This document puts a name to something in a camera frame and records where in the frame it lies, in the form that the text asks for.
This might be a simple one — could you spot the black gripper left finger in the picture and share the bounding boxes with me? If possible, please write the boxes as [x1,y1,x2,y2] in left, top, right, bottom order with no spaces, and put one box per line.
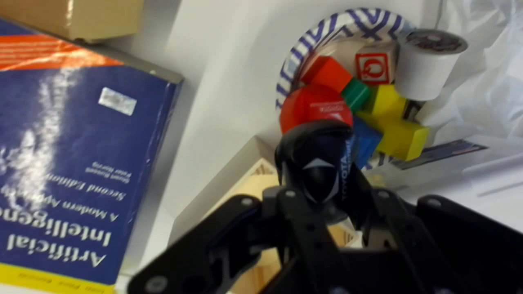
[128,186,341,294]

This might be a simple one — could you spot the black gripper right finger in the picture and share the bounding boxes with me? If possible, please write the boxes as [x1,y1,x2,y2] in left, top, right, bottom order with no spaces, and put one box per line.
[331,162,523,294]

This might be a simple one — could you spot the light tan wooden box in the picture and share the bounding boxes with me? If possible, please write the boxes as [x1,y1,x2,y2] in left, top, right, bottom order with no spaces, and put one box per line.
[169,136,362,294]

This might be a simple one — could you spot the brown cardboard box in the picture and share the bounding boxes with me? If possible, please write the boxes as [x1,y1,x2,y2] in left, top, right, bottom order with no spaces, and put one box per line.
[0,0,146,44]

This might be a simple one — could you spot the large yellow block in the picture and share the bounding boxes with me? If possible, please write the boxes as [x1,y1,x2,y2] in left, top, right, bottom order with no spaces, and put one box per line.
[358,111,432,163]

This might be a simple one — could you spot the blue block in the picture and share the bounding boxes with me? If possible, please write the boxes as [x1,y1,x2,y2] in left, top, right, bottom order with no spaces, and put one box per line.
[349,118,385,170]

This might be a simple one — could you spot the small yellow block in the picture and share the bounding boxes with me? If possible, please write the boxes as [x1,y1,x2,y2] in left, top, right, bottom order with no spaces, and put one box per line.
[363,83,409,119]

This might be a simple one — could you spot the green block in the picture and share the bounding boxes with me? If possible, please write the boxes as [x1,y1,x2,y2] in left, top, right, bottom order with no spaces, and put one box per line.
[342,78,373,113]

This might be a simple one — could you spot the blue artificial intelligence book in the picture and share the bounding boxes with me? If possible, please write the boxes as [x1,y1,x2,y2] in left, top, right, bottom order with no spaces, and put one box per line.
[0,18,185,294]

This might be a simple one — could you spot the white coffee pod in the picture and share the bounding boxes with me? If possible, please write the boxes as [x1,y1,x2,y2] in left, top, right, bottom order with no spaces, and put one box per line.
[396,28,471,103]

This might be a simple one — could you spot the wooden red print block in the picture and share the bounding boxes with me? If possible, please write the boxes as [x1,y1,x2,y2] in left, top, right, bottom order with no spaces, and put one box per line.
[354,46,399,87]

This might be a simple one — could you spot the red cube block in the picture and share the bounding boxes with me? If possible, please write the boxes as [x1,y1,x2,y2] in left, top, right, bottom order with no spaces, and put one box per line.
[300,54,355,95]

